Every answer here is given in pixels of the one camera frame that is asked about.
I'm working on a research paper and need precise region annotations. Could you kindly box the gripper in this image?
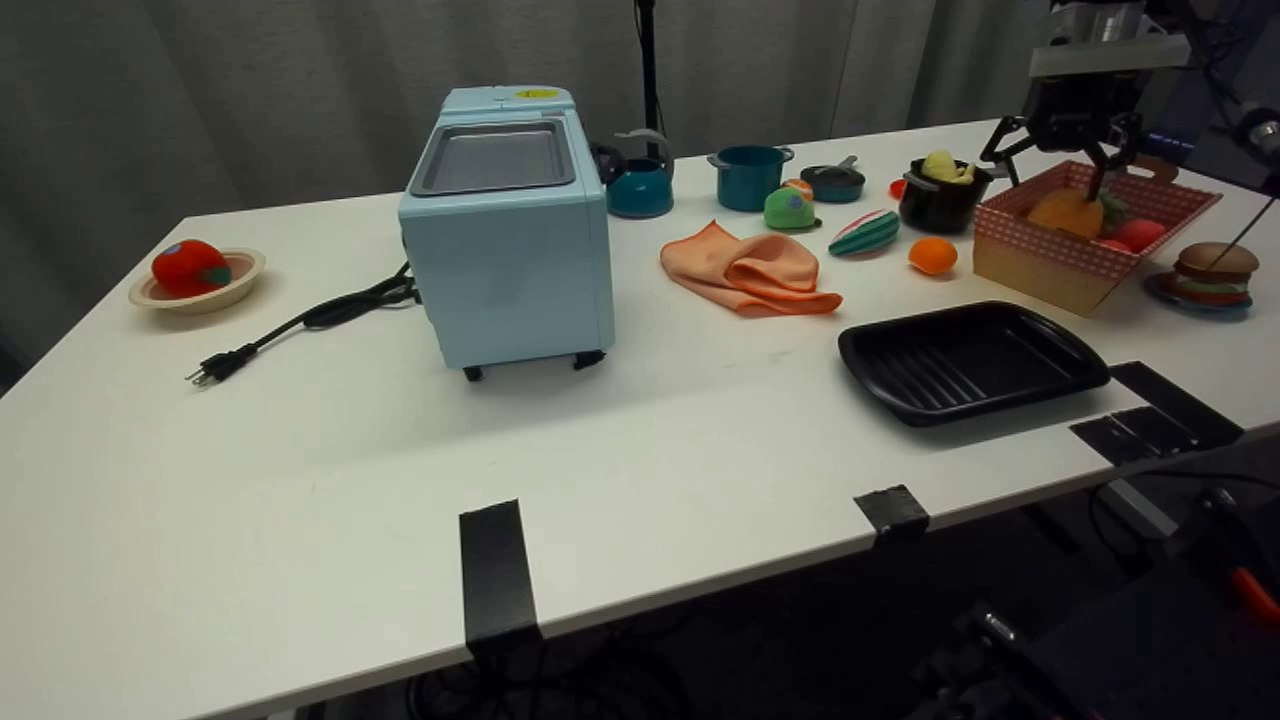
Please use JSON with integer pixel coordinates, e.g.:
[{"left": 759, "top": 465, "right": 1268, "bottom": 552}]
[{"left": 979, "top": 72, "right": 1147, "bottom": 202}]

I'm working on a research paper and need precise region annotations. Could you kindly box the pineapple plush toy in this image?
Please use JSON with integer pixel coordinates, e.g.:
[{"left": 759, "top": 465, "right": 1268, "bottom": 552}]
[{"left": 1026, "top": 187, "right": 1133, "bottom": 242}]

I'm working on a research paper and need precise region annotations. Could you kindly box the yellow plush toy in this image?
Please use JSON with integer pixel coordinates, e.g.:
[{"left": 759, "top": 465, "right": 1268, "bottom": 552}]
[{"left": 920, "top": 149, "right": 978, "bottom": 187}]

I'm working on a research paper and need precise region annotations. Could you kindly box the red patterned carton box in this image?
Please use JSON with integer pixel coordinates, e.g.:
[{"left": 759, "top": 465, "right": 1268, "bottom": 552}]
[{"left": 971, "top": 155, "right": 1224, "bottom": 319}]

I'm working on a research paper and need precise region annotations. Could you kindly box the red round plush toy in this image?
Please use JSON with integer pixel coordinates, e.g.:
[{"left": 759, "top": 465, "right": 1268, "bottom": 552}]
[{"left": 1098, "top": 218, "right": 1169, "bottom": 254}]

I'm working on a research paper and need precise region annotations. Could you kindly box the black toy pot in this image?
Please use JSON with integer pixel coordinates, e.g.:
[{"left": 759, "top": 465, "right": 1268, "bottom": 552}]
[{"left": 896, "top": 158, "right": 995, "bottom": 236}]

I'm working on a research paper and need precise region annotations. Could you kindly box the orange fruit plush toy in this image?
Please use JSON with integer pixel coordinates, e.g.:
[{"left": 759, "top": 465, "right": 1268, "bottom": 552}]
[{"left": 907, "top": 236, "right": 960, "bottom": 277}]

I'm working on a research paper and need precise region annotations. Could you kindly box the burger plush toy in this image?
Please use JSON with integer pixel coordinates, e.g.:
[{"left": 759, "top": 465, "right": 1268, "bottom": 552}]
[{"left": 1159, "top": 241, "right": 1262, "bottom": 307}]

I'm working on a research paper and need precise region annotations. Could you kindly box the watermelon slice plush toy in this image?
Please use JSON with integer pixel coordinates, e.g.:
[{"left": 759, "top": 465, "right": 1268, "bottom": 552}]
[{"left": 827, "top": 209, "right": 902, "bottom": 259}]

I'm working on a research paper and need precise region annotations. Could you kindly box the small black toy pan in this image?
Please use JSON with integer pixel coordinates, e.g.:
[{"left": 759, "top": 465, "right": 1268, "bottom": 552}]
[{"left": 799, "top": 154, "right": 868, "bottom": 205}]

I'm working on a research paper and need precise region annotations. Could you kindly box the black tray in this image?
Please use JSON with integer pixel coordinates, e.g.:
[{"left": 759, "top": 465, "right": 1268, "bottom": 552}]
[{"left": 837, "top": 300, "right": 1113, "bottom": 429}]

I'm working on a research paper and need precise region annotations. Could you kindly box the green round plush toy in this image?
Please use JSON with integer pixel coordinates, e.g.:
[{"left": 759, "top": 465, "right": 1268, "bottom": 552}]
[{"left": 762, "top": 187, "right": 824, "bottom": 235}]

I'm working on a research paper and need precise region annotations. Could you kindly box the teal toy pot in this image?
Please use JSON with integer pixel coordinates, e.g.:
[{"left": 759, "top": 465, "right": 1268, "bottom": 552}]
[{"left": 707, "top": 145, "right": 797, "bottom": 213}]

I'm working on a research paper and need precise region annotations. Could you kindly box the teal toy kettle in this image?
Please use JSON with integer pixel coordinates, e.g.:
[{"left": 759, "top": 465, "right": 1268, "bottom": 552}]
[{"left": 591, "top": 128, "right": 677, "bottom": 220}]

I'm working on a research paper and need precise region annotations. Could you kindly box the red tomato plush toy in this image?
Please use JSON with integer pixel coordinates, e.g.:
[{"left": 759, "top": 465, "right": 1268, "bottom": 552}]
[{"left": 151, "top": 238, "right": 233, "bottom": 299}]

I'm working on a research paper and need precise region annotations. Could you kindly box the black tape patch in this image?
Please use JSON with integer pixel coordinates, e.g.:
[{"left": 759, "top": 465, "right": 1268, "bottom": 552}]
[{"left": 1068, "top": 360, "right": 1246, "bottom": 468}]

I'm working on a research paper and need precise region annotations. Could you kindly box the orange cloth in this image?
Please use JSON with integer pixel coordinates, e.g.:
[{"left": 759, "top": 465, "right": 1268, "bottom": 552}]
[{"left": 659, "top": 220, "right": 845, "bottom": 319}]

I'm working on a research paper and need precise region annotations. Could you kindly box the black tape strip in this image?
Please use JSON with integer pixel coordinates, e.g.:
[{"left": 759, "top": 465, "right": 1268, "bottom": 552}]
[
  {"left": 458, "top": 498, "right": 543, "bottom": 649},
  {"left": 852, "top": 484, "right": 932, "bottom": 548}
]

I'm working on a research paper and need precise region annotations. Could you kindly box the stand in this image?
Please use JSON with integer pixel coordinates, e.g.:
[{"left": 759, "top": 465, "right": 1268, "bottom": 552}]
[{"left": 633, "top": 0, "right": 665, "bottom": 163}]

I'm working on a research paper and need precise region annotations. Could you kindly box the light blue toaster oven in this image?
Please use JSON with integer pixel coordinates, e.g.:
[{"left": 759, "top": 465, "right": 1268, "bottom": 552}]
[{"left": 398, "top": 85, "right": 617, "bottom": 383}]

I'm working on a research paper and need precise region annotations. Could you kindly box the beige bowl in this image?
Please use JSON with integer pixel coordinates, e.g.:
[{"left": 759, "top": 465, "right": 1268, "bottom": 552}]
[{"left": 128, "top": 247, "right": 267, "bottom": 316}]

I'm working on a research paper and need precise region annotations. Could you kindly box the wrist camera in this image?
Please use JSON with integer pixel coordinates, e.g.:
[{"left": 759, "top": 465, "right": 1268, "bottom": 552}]
[{"left": 1028, "top": 35, "right": 1193, "bottom": 80}]

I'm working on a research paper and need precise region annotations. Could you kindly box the camera on mount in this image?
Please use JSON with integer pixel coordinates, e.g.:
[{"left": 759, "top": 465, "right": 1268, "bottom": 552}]
[{"left": 1234, "top": 100, "right": 1280, "bottom": 197}]

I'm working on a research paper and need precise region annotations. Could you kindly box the black power cable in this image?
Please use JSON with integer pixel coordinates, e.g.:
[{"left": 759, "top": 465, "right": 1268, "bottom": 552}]
[{"left": 185, "top": 261, "right": 421, "bottom": 389}]

